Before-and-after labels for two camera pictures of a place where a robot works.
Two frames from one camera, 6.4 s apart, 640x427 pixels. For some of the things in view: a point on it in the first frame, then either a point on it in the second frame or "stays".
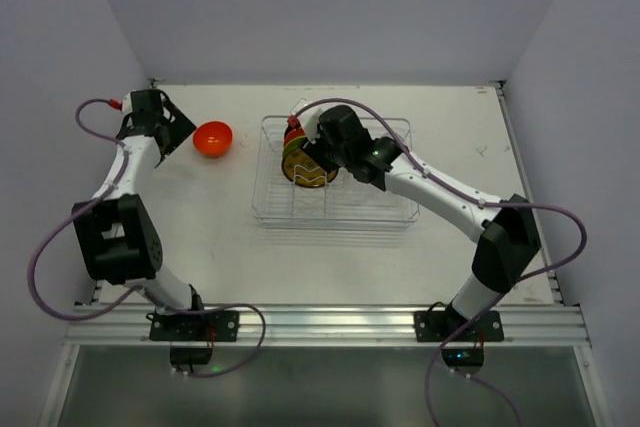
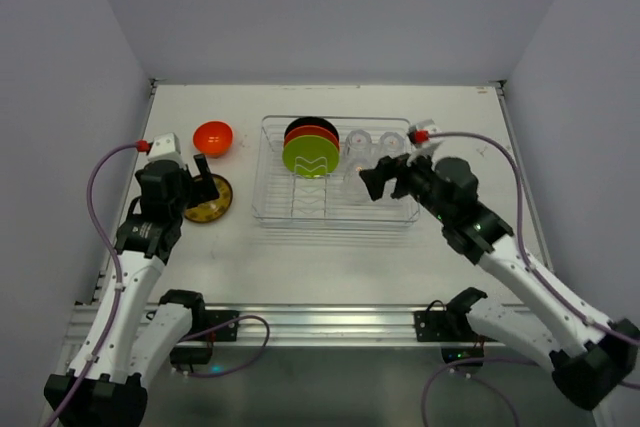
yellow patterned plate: (301, 168) to (213, 209)
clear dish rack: (342, 203) stays
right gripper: (316, 145) to (397, 177)
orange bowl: (213, 138) stays
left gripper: (168, 132) to (189, 187)
